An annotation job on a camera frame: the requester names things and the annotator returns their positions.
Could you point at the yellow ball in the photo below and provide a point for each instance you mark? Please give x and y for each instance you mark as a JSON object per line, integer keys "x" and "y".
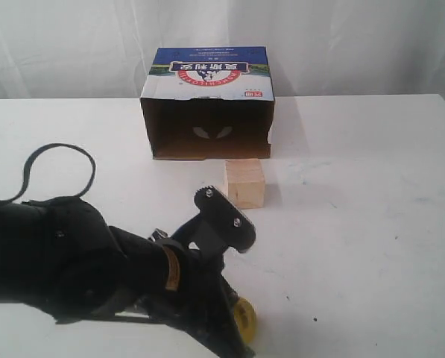
{"x": 245, "y": 317}

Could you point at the blue white cardboard box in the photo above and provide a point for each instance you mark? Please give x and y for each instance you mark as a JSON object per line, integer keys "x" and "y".
{"x": 209, "y": 103}

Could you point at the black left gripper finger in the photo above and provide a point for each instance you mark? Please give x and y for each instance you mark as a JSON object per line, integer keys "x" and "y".
{"x": 222, "y": 334}

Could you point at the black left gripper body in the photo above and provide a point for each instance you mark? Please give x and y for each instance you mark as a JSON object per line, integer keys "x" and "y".
{"x": 171, "y": 274}

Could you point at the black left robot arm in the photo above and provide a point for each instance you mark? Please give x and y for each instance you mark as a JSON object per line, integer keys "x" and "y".
{"x": 61, "y": 257}

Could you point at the white backdrop curtain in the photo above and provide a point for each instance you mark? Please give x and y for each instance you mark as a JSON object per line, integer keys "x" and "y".
{"x": 77, "y": 49}

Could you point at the wooden cube block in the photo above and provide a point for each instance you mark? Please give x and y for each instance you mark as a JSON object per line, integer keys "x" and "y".
{"x": 245, "y": 183}

